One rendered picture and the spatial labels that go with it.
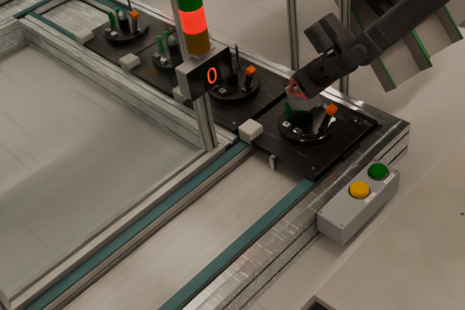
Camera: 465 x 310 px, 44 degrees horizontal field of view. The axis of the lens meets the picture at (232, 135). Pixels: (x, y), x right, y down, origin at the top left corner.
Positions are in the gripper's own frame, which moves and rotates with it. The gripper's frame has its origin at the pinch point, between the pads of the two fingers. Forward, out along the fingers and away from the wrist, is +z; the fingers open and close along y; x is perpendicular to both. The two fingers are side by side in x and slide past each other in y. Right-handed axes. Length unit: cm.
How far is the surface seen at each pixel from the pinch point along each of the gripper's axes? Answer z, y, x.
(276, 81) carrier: 19.3, -8.9, -3.1
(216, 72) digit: -3.3, 17.8, -12.9
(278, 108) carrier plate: 13.5, -0.9, 2.6
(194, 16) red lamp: -13.2, 20.8, -23.9
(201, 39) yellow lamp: -9.6, 20.2, -19.9
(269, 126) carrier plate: 11.7, 5.4, 4.6
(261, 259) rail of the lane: -5.6, 34.8, 23.2
